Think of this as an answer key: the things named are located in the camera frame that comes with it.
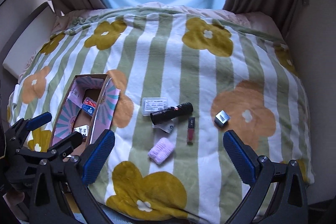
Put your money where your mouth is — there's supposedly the floral striped blanket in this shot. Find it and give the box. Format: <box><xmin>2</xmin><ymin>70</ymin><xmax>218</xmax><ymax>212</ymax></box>
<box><xmin>7</xmin><ymin>7</ymin><xmax>315</xmax><ymax>224</ymax></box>

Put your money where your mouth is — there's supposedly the white board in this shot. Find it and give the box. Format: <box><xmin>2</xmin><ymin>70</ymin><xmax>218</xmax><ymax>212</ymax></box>
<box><xmin>3</xmin><ymin>2</ymin><xmax>57</xmax><ymax>76</ymax></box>

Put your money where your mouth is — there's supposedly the small white printed box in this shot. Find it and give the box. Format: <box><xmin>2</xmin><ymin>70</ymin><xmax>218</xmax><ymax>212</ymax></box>
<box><xmin>73</xmin><ymin>125</ymin><xmax>91</xmax><ymax>138</ymax></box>

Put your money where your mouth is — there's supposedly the small silver box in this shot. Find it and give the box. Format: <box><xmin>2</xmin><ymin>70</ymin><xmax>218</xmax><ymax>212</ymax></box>
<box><xmin>214</xmin><ymin>110</ymin><xmax>230</xmax><ymax>129</ymax></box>

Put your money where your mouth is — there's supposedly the red and blue packet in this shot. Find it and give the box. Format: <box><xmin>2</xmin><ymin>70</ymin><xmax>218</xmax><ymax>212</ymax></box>
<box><xmin>82</xmin><ymin>97</ymin><xmax>98</xmax><ymax>115</ymax></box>

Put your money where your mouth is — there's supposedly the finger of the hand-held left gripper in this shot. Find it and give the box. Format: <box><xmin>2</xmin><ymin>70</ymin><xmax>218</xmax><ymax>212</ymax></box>
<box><xmin>8</xmin><ymin>112</ymin><xmax>53</xmax><ymax>142</ymax></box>
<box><xmin>47</xmin><ymin>132</ymin><xmax>84</xmax><ymax>159</ymax></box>

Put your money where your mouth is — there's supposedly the clear plastic case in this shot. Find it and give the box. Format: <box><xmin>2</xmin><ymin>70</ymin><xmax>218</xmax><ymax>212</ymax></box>
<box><xmin>142</xmin><ymin>97</ymin><xmax>168</xmax><ymax>116</ymax></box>

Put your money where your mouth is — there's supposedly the black bundle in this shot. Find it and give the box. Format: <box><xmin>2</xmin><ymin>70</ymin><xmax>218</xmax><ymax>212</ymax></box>
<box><xmin>150</xmin><ymin>102</ymin><xmax>194</xmax><ymax>125</ymax></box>

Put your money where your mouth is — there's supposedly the pink knitted sock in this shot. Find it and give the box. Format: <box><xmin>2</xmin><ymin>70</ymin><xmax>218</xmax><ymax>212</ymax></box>
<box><xmin>148</xmin><ymin>137</ymin><xmax>175</xmax><ymax>165</ymax></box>

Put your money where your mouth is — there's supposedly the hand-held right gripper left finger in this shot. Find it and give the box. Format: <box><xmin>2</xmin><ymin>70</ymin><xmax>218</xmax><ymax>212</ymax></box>
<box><xmin>29</xmin><ymin>130</ymin><xmax>116</xmax><ymax>224</ymax></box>

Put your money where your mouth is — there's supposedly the small white packet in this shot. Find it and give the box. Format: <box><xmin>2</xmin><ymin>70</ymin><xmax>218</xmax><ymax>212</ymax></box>
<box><xmin>153</xmin><ymin>120</ymin><xmax>175</xmax><ymax>134</ymax></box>

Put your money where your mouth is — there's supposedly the cardboard box with patterned lining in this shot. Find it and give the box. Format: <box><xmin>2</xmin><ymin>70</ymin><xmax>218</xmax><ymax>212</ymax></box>
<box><xmin>51</xmin><ymin>73</ymin><xmax>122</xmax><ymax>159</ymax></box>

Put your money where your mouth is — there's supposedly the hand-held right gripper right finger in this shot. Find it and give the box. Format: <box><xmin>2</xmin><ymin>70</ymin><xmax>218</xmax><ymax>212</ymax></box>
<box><xmin>223</xmin><ymin>130</ymin><xmax>308</xmax><ymax>224</ymax></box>

